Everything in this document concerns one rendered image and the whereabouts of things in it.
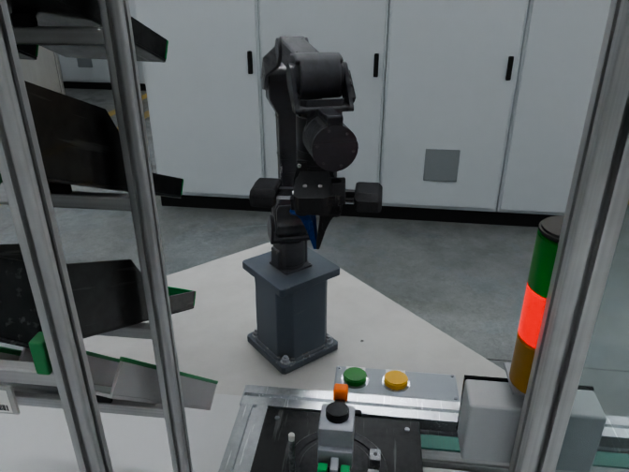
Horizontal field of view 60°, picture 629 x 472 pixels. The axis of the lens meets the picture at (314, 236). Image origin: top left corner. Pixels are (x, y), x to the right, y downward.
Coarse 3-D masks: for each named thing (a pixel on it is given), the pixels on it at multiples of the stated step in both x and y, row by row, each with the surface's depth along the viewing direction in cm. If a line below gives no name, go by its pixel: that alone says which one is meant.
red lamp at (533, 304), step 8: (528, 288) 46; (528, 296) 46; (536, 296) 45; (528, 304) 46; (536, 304) 45; (544, 304) 45; (528, 312) 46; (536, 312) 45; (520, 320) 48; (528, 320) 46; (536, 320) 46; (520, 328) 48; (528, 328) 46; (536, 328) 46; (520, 336) 48; (528, 336) 47; (536, 336) 46; (528, 344) 47
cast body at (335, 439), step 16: (320, 416) 70; (336, 416) 69; (352, 416) 70; (320, 432) 69; (336, 432) 68; (352, 432) 68; (320, 448) 69; (336, 448) 69; (352, 448) 70; (336, 464) 68
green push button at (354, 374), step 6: (348, 372) 95; (354, 372) 95; (360, 372) 95; (348, 378) 93; (354, 378) 93; (360, 378) 93; (366, 378) 94; (348, 384) 93; (354, 384) 93; (360, 384) 93
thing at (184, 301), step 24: (0, 264) 48; (72, 264) 50; (96, 264) 53; (120, 264) 57; (0, 288) 48; (24, 288) 48; (72, 288) 50; (96, 288) 54; (120, 288) 57; (168, 288) 75; (0, 312) 48; (24, 312) 48; (96, 312) 54; (120, 312) 58; (144, 312) 62; (0, 336) 48; (24, 336) 48
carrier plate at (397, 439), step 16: (272, 416) 86; (288, 416) 86; (304, 416) 86; (272, 432) 83; (288, 432) 83; (304, 432) 83; (368, 432) 83; (384, 432) 83; (400, 432) 83; (416, 432) 83; (256, 448) 80; (272, 448) 80; (384, 448) 80; (400, 448) 80; (416, 448) 80; (256, 464) 78; (272, 464) 78; (400, 464) 78; (416, 464) 78
